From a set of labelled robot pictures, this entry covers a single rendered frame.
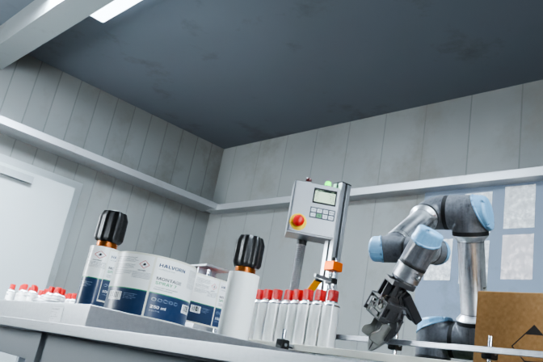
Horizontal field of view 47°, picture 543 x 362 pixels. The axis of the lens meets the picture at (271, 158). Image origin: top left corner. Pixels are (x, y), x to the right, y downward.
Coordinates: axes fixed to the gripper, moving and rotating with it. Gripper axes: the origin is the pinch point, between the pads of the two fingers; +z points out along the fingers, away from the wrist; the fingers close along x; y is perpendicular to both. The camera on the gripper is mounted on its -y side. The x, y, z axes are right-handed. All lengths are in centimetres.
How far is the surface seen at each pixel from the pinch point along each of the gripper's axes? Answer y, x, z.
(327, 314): 2.1, -18.9, 2.3
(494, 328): -15.5, 18.0, -20.7
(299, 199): 0, -61, -19
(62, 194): -36, -423, 119
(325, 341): 1.9, -14.9, 8.7
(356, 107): -199, -317, -68
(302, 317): 2.9, -27.1, 8.4
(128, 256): 68, -19, 2
